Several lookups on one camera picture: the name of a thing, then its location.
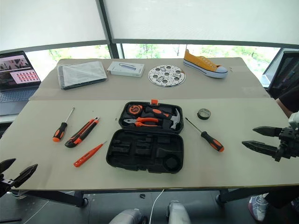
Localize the black electrical tape roll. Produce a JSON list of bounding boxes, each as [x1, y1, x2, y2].
[[196, 108, 212, 121]]

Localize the orange voltage tester pen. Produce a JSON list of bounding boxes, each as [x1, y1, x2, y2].
[[73, 140, 108, 168]]

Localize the black tool case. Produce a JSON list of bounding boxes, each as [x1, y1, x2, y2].
[[105, 99, 185, 175]]

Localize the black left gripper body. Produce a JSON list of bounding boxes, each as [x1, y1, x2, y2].
[[0, 174, 14, 198]]

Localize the white flat cardboard box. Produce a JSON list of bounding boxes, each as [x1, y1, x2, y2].
[[107, 61, 146, 78]]

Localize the orange black utility knife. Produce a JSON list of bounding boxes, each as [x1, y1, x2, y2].
[[64, 117, 100, 148]]

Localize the black orange handled screwdriver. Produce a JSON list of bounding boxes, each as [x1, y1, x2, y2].
[[52, 106, 75, 142], [185, 117, 225, 153]]

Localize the open laptop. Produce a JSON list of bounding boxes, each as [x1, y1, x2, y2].
[[0, 50, 42, 117]]

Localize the yellow canvas sneaker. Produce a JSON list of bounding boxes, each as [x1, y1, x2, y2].
[[183, 49, 228, 79]]

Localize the white cable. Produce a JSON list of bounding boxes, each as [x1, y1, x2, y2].
[[149, 188, 165, 224]]

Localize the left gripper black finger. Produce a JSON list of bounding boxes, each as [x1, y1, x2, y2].
[[0, 158, 16, 175], [11, 164, 38, 188]]

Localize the orange black tape measure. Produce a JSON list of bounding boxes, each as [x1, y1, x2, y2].
[[127, 104, 144, 116]]

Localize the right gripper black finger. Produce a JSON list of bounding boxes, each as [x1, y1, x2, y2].
[[242, 140, 281, 160], [253, 126, 285, 139]]

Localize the white roller blind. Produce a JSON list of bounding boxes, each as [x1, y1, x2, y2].
[[0, 0, 110, 51], [102, 0, 299, 49]]

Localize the grey rounded shape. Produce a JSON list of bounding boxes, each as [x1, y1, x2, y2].
[[108, 209, 148, 224], [166, 200, 191, 224]]

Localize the dark window frame post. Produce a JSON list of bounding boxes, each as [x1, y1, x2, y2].
[[95, 0, 126, 59]]

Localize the orange handled pliers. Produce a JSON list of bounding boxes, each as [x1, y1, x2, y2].
[[123, 116, 160, 128]]

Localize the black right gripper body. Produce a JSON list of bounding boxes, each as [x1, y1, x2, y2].
[[274, 127, 299, 163]]

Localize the black table leg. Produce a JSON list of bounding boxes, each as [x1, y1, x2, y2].
[[216, 186, 267, 206], [23, 190, 89, 208]]

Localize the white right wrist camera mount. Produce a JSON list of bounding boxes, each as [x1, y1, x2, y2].
[[288, 111, 299, 130]]

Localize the person's white red sneaker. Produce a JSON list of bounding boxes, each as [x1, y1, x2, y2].
[[248, 193, 270, 222]]

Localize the black tray with white object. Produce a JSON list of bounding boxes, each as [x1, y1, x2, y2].
[[143, 105, 182, 130]]

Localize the grey plastic document bag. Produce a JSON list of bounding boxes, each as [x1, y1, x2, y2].
[[57, 61, 108, 91]]

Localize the round perforated metal plate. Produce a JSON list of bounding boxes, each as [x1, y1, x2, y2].
[[148, 64, 187, 87]]

